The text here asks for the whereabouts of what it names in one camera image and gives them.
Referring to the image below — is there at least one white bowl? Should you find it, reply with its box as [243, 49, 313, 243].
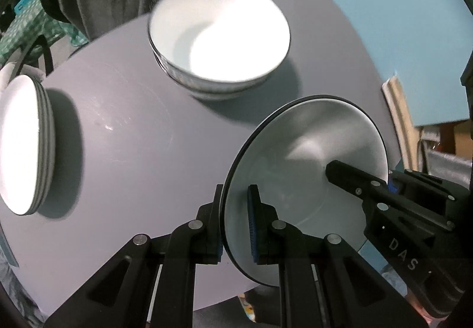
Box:
[221, 96, 388, 286]
[154, 55, 269, 101]
[148, 0, 291, 90]

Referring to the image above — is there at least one right hand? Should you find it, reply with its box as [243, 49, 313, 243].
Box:
[405, 289, 445, 327]

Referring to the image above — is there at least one black mesh office chair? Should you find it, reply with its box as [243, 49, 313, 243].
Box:
[9, 34, 54, 82]

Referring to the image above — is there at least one green checkered tablecloth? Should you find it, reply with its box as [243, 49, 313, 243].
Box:
[1, 10, 89, 66]

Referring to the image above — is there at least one wooden board by wall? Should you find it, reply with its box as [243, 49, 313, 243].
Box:
[382, 76, 421, 170]

